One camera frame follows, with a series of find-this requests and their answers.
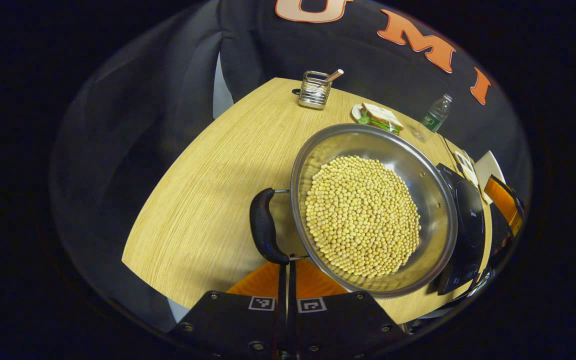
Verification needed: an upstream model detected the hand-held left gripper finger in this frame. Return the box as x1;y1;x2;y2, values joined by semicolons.
288;257;409;360
168;261;288;360

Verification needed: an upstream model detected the black induction cooktop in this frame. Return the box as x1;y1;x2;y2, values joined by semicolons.
435;162;487;296

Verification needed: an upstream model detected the steel pot with black handles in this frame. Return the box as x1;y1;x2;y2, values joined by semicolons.
249;123;459;299

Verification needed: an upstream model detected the pile of soybeans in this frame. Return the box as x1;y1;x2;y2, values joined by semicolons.
304;155;422;279

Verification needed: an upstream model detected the white toaster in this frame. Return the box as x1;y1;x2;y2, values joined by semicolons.
474;150;506;193

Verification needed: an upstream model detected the white divided seasoning dish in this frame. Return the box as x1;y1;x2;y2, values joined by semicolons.
454;150;480;187

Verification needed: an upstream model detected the clear water bottle green label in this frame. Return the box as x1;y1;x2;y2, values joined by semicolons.
410;93;453;144

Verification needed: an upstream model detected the sandwich with lettuce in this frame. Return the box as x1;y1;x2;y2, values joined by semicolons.
358;102;405;135

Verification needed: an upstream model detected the wooden stick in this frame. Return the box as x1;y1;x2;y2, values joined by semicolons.
320;69;345;87

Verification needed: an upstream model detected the black backdrop cloth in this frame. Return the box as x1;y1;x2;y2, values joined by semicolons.
50;0;534;332

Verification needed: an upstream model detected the metal wire utensil holder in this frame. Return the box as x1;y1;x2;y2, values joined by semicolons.
298;70;332;110

